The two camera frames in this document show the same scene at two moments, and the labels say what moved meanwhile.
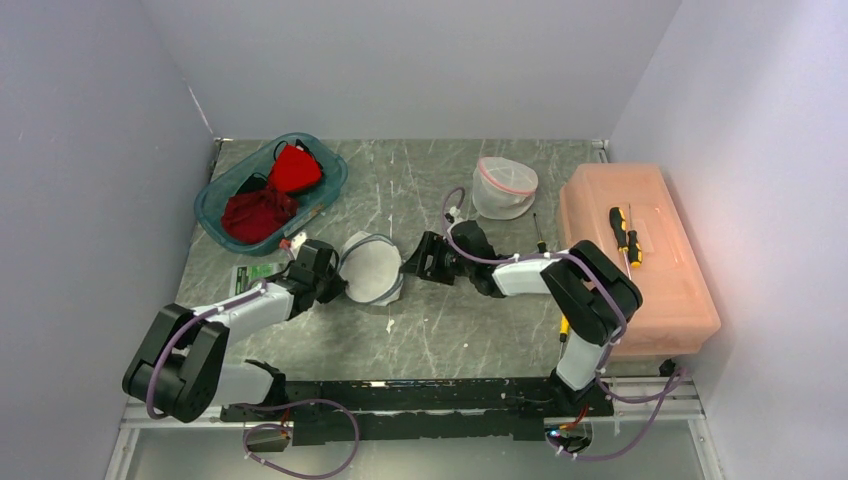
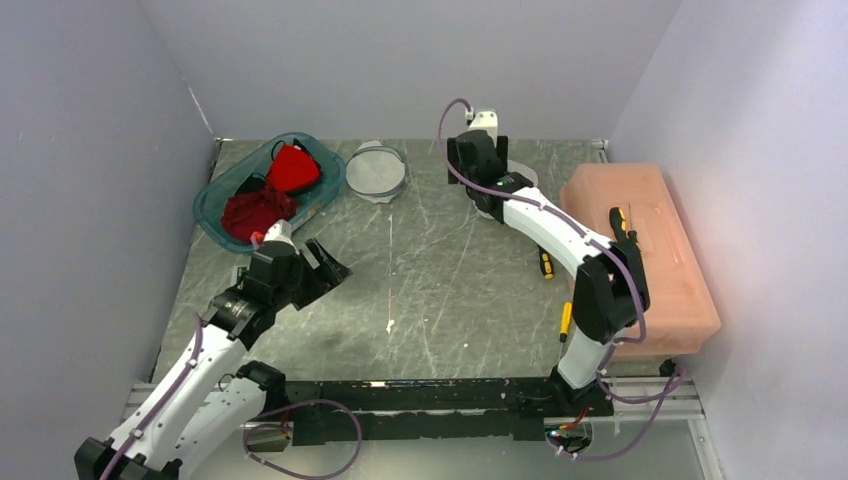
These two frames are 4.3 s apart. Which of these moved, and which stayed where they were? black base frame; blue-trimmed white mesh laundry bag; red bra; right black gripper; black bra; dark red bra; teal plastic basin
Moved: blue-trimmed white mesh laundry bag; right black gripper
Stayed: teal plastic basin; dark red bra; red bra; black base frame; black bra
